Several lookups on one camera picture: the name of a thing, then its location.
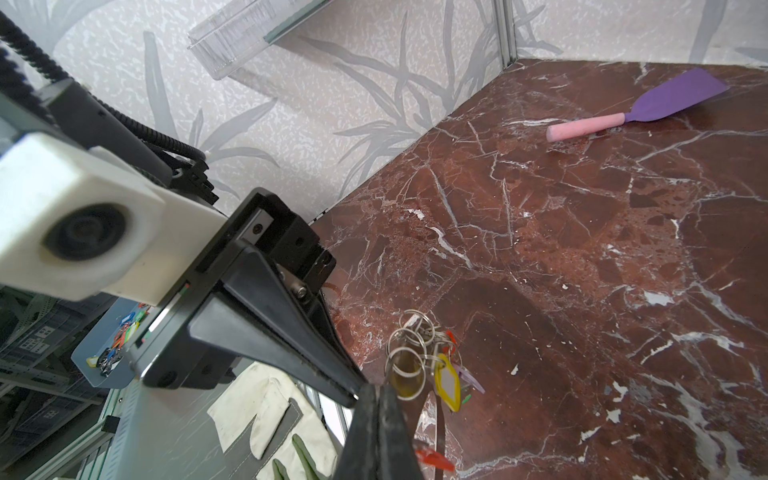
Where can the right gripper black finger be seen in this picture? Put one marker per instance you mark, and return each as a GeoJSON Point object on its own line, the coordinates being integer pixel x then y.
{"type": "Point", "coordinates": [378, 445]}

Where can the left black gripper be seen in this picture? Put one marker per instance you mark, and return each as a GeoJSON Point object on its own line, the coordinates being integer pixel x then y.
{"type": "Point", "coordinates": [254, 292]}

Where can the red key tag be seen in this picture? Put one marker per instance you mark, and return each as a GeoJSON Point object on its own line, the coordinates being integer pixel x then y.
{"type": "Point", "coordinates": [430, 457]}

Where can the white green work glove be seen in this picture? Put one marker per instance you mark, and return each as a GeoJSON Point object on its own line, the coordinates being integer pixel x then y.
{"type": "Point", "coordinates": [266, 426]}

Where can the yellow key tag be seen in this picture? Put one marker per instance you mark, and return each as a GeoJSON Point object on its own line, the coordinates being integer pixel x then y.
{"type": "Point", "coordinates": [447, 383]}

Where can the purple pink toy spatula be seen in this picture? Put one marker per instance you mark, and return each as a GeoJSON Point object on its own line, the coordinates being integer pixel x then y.
{"type": "Point", "coordinates": [684, 91]}

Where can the clear plastic wall tray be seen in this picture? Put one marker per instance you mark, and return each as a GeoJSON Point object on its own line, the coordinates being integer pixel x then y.
{"type": "Point", "coordinates": [240, 30]}

